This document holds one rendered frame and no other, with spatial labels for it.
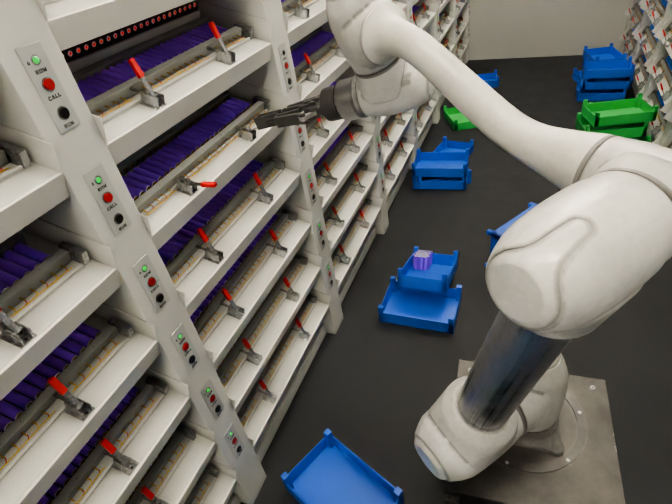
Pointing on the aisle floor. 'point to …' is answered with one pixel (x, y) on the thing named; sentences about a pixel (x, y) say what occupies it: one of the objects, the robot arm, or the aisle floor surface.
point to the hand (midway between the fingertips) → (269, 119)
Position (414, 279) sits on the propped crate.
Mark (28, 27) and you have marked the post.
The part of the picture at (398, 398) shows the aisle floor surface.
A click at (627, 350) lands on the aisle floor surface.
